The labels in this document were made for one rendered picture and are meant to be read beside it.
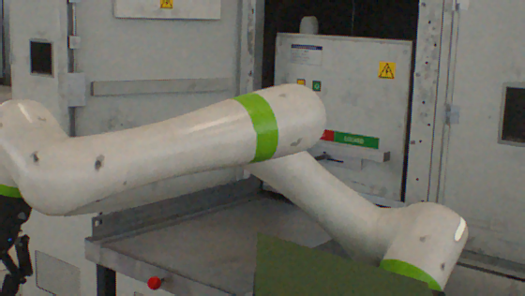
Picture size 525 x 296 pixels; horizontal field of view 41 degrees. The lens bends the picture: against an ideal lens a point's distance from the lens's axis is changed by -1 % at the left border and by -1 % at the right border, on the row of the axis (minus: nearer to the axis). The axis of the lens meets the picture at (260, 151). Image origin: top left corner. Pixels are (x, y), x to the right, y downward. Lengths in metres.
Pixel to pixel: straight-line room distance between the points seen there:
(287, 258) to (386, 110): 0.89
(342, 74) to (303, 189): 0.83
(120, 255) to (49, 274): 1.59
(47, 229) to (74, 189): 2.36
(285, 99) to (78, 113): 1.10
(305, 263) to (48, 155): 0.54
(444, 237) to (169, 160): 0.59
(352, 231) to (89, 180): 0.67
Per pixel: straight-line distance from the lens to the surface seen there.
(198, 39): 2.29
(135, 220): 2.02
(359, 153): 2.13
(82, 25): 2.15
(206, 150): 1.08
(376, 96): 2.13
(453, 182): 1.98
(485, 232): 1.97
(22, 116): 1.07
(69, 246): 3.22
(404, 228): 1.42
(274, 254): 1.34
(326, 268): 1.27
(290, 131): 1.16
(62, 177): 0.97
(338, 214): 1.45
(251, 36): 2.34
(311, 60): 2.24
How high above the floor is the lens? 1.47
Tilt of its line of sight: 12 degrees down
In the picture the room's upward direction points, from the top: 2 degrees clockwise
